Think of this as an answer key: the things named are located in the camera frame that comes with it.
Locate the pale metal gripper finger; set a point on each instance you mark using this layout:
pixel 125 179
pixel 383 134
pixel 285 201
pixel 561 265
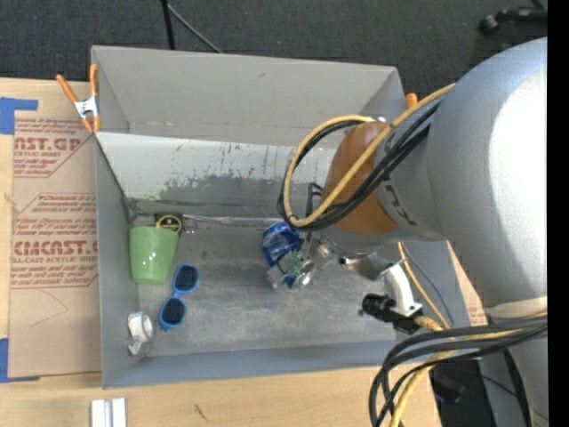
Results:
pixel 275 279

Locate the blue and clear plastic packet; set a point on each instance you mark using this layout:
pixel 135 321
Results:
pixel 278 240

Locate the blue sunglasses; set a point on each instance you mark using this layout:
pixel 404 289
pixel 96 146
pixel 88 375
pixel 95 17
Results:
pixel 184 279

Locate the grey metal bin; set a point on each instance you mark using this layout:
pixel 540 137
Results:
pixel 231 180

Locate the green plastic cup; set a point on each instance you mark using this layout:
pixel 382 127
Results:
pixel 151 254

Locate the white tape roll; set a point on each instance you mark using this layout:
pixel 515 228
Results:
pixel 140 325

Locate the brown cardboard board, red print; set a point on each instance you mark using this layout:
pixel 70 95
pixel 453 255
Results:
pixel 53 283

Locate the black cylinder on white bracket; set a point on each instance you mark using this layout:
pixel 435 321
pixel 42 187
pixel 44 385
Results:
pixel 400 289

